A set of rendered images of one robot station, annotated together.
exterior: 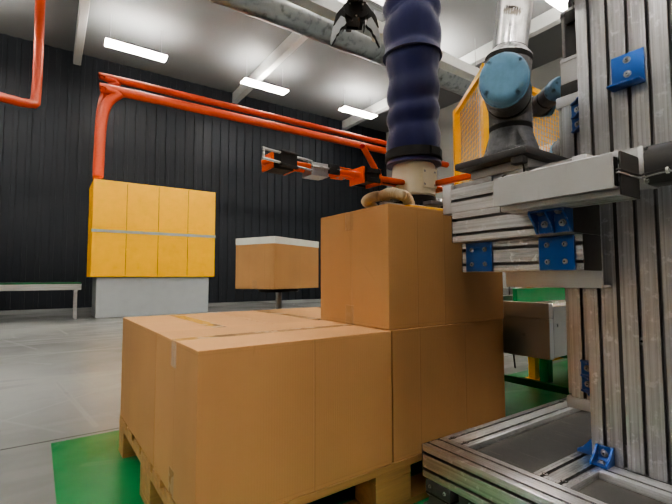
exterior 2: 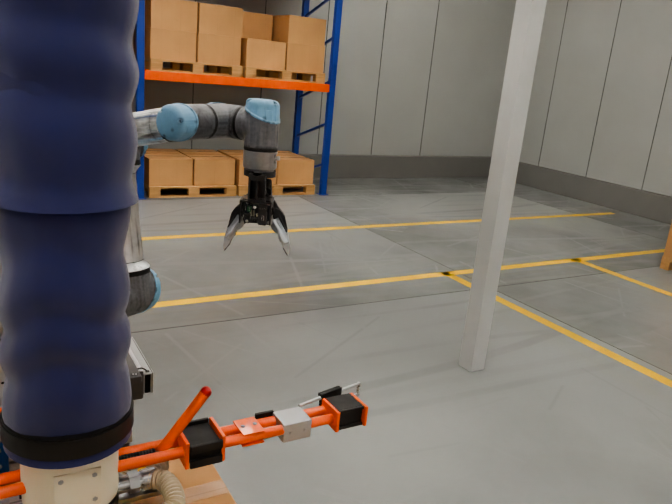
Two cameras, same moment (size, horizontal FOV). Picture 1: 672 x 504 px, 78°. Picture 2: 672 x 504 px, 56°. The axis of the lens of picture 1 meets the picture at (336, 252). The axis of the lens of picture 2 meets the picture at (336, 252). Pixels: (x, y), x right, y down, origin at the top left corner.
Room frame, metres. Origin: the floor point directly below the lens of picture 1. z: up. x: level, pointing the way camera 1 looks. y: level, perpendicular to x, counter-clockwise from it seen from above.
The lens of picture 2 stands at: (2.64, 0.20, 1.85)
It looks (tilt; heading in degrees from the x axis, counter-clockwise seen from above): 16 degrees down; 183
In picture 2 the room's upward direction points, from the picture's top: 5 degrees clockwise
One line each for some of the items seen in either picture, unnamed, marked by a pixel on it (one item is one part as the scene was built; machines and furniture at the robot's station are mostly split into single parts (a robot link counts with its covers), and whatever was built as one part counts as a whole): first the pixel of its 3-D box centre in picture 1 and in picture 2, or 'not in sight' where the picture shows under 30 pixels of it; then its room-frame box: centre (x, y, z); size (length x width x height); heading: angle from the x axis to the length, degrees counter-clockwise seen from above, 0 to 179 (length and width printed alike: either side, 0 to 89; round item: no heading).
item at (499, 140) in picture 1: (510, 144); not in sight; (1.17, -0.50, 1.09); 0.15 x 0.15 x 0.10
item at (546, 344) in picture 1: (471, 330); not in sight; (1.85, -0.60, 0.47); 0.70 x 0.03 x 0.15; 36
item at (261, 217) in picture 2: (354, 7); (258, 196); (1.25, -0.06, 1.55); 0.09 x 0.08 x 0.12; 4
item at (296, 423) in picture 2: (315, 171); (291, 424); (1.38, 0.07, 1.07); 0.07 x 0.07 x 0.04; 35
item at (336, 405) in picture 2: (278, 164); (344, 411); (1.31, 0.18, 1.07); 0.08 x 0.07 x 0.05; 125
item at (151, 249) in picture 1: (153, 251); not in sight; (8.27, 3.65, 1.24); 2.22 x 0.91 x 2.48; 125
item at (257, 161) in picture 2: not in sight; (261, 160); (1.24, -0.06, 1.63); 0.08 x 0.08 x 0.05
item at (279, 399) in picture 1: (307, 367); not in sight; (1.70, 0.12, 0.34); 1.20 x 1.00 x 0.40; 126
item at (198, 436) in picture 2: (365, 177); (199, 442); (1.51, -0.11, 1.07); 0.10 x 0.08 x 0.06; 35
